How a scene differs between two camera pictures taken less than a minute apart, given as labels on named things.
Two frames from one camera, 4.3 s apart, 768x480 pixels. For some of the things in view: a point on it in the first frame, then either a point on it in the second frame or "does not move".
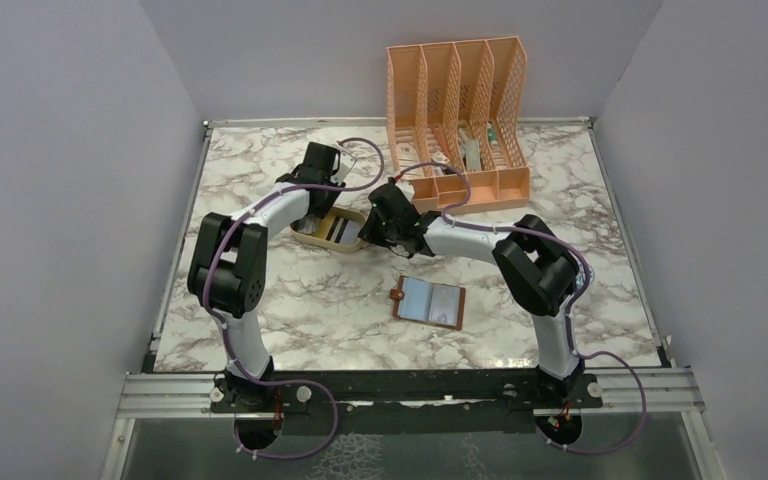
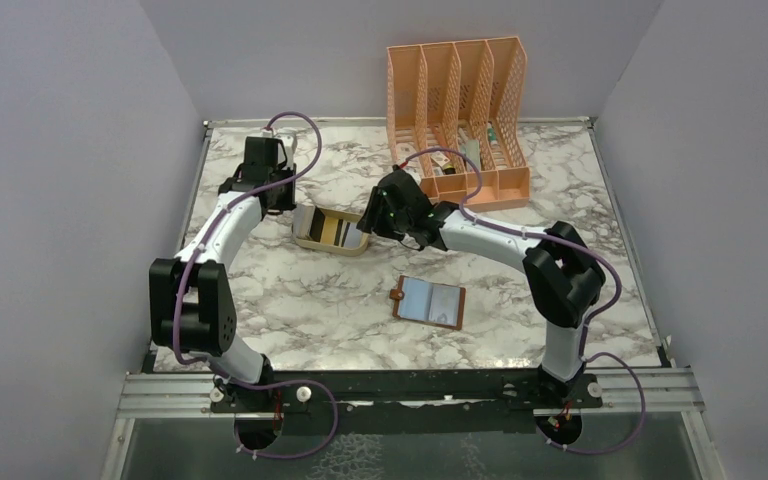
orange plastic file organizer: x=462 y=102 does not move
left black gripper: x=320 y=210 -> x=288 y=201
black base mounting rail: x=405 y=401 does not move
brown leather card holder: x=422 y=301 does not move
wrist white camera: x=347 y=161 -> x=290 y=143
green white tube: x=492 y=136 does not move
